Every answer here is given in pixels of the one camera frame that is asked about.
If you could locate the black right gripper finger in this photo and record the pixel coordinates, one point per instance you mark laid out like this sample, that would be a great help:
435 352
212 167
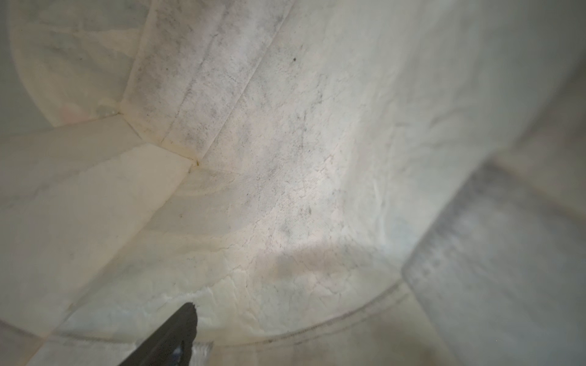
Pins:
170 344

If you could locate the floral canvas tote bag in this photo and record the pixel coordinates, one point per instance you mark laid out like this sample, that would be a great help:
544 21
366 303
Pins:
329 182

